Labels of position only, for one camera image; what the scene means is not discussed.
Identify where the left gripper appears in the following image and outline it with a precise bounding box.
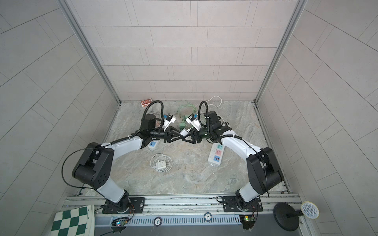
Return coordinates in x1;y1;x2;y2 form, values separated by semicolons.
149;127;182;145

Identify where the colourful white power strip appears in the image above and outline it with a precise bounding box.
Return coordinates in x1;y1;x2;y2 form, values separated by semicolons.
208;143;225;167

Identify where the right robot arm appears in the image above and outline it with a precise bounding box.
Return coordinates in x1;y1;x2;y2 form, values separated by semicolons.
181;111;284;210

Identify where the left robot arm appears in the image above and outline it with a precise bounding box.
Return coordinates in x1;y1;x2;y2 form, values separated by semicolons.
72;114;188;213

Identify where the green charger front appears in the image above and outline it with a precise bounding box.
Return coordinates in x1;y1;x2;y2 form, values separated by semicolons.
179;123;186;130

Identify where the blue white power strip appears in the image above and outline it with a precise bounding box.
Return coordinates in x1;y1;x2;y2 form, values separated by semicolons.
148;140;160;151

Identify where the red small box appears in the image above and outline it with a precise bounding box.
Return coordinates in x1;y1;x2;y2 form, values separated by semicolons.
140;98;153;107

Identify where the green white checkerboard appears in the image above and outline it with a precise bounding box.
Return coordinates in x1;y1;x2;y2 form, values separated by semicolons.
49;205;95;236

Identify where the green cable bundle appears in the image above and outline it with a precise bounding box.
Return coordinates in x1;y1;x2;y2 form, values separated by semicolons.
176;101;197;119

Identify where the white charger with coiled cable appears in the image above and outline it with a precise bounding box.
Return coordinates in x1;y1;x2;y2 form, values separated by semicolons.
150;153;173;173

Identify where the white power strip cord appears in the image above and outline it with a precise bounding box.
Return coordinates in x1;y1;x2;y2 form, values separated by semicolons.
205;95;223;108

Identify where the aluminium rail base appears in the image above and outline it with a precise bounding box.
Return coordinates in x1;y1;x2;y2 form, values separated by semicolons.
61;193;302;231

